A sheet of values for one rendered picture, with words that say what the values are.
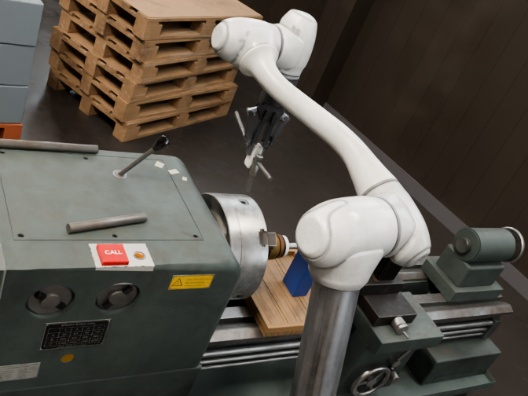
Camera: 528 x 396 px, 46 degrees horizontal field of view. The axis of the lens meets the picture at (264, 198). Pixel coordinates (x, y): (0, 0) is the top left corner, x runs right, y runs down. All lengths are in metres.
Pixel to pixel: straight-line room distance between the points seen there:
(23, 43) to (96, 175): 2.13
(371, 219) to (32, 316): 0.75
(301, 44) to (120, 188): 0.59
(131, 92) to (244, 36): 2.71
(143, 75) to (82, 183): 2.55
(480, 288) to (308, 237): 1.57
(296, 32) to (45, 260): 0.81
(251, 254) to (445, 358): 1.17
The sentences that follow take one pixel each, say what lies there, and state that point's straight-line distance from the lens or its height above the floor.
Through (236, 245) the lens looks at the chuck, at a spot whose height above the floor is 1.19.
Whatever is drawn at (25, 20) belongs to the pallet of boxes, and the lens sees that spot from 3.67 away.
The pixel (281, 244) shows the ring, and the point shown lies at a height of 1.11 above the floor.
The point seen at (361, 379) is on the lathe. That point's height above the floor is 0.74.
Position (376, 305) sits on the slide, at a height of 0.97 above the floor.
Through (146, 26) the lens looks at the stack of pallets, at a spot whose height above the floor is 0.83.
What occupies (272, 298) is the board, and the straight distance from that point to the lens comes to 2.09.
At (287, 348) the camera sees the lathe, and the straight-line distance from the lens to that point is 2.18.
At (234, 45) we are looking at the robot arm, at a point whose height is 1.70.
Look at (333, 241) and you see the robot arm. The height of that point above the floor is 1.56.
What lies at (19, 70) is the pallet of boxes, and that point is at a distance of 3.81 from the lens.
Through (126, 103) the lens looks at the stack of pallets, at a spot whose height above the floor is 0.29.
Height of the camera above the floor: 2.17
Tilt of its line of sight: 30 degrees down
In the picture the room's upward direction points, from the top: 25 degrees clockwise
